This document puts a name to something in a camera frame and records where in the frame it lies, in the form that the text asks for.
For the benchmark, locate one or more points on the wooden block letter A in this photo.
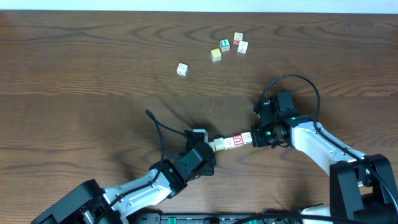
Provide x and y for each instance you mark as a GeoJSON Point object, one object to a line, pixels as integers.
{"type": "Point", "coordinates": [229, 143]}

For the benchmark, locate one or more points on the wooden block letter I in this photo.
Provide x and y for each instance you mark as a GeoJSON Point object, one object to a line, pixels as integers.
{"type": "Point", "coordinates": [212, 145]}

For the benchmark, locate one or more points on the wooden block red side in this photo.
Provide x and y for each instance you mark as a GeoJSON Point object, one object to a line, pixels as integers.
{"type": "Point", "coordinates": [237, 38]}

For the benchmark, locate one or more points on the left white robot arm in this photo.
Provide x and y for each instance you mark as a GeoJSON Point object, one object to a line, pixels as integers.
{"type": "Point", "coordinates": [89, 203]}

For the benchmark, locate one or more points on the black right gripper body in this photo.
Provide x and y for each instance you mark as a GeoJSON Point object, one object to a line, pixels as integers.
{"type": "Point", "coordinates": [265, 135]}

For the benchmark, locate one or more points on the wooden block letter L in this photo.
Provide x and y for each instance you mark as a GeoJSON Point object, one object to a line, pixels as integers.
{"type": "Point", "coordinates": [182, 69]}

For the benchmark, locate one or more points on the wooden block yellow S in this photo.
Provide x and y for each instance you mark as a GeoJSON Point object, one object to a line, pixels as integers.
{"type": "Point", "coordinates": [219, 144]}

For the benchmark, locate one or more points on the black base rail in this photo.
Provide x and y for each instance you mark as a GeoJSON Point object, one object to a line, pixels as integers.
{"type": "Point", "coordinates": [159, 218]}

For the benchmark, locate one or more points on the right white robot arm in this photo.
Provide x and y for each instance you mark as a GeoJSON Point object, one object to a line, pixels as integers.
{"type": "Point", "coordinates": [362, 187]}

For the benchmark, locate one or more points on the plain white wooden block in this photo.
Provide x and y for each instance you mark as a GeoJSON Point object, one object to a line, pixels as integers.
{"type": "Point", "coordinates": [242, 47]}

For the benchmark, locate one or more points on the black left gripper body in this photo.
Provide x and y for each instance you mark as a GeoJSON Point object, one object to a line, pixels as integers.
{"type": "Point", "coordinates": [210, 157]}

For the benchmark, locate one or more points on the wooden block red U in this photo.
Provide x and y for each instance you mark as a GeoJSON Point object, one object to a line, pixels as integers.
{"type": "Point", "coordinates": [238, 140]}

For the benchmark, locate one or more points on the wooden block yellow W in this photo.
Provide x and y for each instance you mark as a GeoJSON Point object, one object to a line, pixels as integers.
{"type": "Point", "coordinates": [216, 55]}

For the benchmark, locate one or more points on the wooden block green top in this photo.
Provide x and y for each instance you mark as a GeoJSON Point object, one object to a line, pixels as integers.
{"type": "Point", "coordinates": [224, 45]}

